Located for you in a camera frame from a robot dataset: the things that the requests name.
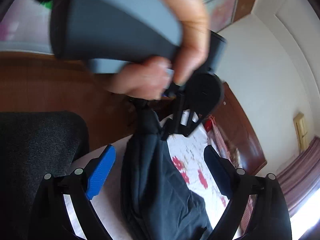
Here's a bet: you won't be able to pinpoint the person's left hand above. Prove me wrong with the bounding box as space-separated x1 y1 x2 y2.
98 0 210 100

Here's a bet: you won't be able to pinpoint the dark wooden headboard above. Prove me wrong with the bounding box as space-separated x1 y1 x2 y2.
213 82 267 175

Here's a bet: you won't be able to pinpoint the white floral bed sheet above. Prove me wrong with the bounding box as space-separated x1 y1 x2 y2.
62 115 253 240

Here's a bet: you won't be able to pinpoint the red pillow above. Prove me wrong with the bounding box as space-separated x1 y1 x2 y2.
203 119 213 132

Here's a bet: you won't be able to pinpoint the pink curtain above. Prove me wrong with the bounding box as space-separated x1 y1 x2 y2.
277 137 320 217

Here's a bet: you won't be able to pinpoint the red patterned quilt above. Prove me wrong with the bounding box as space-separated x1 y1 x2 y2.
207 115 255 235

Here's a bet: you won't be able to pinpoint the black Anta sports pants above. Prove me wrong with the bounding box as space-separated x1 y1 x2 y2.
120 109 213 239

